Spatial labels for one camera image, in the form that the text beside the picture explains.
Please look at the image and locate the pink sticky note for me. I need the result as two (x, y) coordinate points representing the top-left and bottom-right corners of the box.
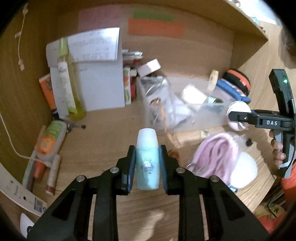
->
(78, 5), (121, 32)

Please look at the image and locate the cream yellow tube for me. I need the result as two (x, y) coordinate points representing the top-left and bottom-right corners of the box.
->
(207, 70), (219, 92)

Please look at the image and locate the cream tub with lid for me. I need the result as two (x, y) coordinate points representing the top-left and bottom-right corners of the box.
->
(229, 152), (258, 192)

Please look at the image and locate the clear plastic storage bin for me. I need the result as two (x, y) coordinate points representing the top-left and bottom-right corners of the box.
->
(137, 76), (234, 133)

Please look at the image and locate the black orange round case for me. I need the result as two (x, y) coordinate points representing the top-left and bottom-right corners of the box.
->
(222, 68), (251, 96)

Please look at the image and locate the green sticky note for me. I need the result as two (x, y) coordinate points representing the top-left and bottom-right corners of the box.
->
(133, 10), (176, 22)

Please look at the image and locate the yellow green spray bottle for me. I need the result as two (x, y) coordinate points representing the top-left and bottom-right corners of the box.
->
(57, 38), (86, 121)

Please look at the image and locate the round white plastic container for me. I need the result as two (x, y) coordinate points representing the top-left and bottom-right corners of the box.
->
(226, 101), (251, 132)

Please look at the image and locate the orange sticky note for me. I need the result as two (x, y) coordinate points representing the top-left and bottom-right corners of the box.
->
(128, 19), (185, 39)

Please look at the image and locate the orange green tube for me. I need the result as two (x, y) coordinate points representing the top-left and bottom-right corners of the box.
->
(37, 120), (67, 163)

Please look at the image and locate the blue patchwork pouch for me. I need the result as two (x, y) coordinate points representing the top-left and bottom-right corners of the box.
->
(216, 79), (251, 104)

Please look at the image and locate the light blue lotion bottle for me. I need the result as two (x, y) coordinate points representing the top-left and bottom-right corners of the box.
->
(136, 128), (160, 191)

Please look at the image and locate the right hand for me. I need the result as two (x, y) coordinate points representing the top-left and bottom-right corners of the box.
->
(269, 130), (286, 166)

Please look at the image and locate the pink cable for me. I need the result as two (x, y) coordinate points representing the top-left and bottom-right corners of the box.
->
(186, 132), (246, 186)

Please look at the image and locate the small white cardboard box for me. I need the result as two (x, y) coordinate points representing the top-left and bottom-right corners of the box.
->
(137, 59), (161, 77)

